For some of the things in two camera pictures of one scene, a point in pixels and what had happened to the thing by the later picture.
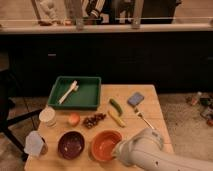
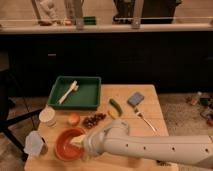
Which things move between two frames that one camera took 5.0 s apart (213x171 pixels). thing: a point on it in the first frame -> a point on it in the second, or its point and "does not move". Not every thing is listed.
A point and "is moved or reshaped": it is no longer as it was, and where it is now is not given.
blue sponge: [135, 99] does not move
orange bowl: [103, 144] is moved or reshaped
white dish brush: [74, 87] does not move
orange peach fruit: [74, 119] does not move
